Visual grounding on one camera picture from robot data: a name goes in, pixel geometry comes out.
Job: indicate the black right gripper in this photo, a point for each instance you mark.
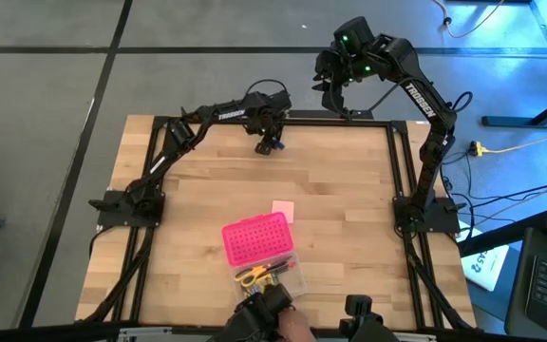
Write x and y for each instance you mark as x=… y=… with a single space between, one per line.
x=337 y=69

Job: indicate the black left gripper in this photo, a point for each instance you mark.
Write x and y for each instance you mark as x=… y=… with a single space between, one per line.
x=266 y=111

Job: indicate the blue eraser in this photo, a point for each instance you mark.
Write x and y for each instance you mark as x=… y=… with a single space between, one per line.
x=280 y=145

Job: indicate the pink sticky note pad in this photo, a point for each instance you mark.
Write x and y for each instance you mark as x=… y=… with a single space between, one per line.
x=284 y=209

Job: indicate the pink-lidded clear pencil box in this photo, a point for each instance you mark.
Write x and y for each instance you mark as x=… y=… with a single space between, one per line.
x=257 y=237

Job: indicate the dark maroon pen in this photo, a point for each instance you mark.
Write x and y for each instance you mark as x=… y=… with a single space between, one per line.
x=277 y=267

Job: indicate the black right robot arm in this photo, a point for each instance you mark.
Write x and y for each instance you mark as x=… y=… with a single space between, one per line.
x=437 y=142

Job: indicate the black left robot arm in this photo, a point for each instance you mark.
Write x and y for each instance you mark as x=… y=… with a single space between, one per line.
x=169 y=142

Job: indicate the black bar at table edge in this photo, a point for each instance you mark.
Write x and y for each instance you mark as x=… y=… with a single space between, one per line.
x=311 y=114

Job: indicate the black diagonal desk bar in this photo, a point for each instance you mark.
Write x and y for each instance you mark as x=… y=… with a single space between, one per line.
x=501 y=233

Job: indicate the white paper with blue print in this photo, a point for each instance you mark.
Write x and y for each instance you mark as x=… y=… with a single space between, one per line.
x=487 y=271

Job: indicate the black overhead beam with brackets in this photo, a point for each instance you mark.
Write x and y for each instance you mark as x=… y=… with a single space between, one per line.
x=41 y=335

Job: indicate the black aluminium table frame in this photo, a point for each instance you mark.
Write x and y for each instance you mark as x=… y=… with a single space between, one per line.
x=373 y=122

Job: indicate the black desk leg frame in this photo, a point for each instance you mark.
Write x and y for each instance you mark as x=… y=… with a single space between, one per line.
x=515 y=122

